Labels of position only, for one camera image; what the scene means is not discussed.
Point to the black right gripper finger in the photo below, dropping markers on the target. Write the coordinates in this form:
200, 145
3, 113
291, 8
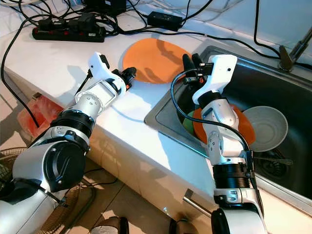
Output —
198, 61
187, 64

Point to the green plastic plate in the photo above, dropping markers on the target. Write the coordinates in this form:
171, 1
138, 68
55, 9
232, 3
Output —
187, 123

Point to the orange plastic bowl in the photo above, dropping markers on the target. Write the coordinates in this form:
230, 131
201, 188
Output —
246, 129

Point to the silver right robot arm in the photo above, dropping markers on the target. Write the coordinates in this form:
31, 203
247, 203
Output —
222, 146

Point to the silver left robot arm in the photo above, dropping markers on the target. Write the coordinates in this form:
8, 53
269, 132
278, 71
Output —
29, 170

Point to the white kitchen base cabinet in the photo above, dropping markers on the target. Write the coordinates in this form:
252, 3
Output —
146, 165

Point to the orange plastic plate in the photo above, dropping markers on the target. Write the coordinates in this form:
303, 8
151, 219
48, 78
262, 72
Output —
151, 61

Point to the stainless steel sink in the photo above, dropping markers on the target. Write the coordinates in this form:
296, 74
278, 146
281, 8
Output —
170, 97

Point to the slim black power adapter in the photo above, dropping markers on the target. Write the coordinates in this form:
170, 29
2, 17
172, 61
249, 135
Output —
165, 20

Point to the black power strip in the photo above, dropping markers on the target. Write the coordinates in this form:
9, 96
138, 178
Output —
68, 33

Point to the large black power brick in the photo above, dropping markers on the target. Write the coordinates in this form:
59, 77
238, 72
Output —
105, 6

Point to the metal sink faucet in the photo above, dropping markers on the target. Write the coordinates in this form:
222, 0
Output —
285, 58

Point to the grey bowl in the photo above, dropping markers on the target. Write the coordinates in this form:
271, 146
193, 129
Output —
268, 129

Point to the red plastic bag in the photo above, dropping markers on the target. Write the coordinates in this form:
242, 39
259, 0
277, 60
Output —
36, 122

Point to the sink drain strainer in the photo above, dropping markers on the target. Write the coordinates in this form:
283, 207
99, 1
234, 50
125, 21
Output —
273, 173

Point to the black right robot foot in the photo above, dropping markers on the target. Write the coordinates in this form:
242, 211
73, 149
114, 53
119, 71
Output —
186, 227

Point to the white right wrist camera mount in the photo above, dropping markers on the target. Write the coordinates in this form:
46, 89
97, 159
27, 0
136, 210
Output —
222, 70

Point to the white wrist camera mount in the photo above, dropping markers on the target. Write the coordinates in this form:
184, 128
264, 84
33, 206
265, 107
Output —
100, 63
222, 70

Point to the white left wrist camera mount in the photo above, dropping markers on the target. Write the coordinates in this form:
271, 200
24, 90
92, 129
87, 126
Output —
100, 63

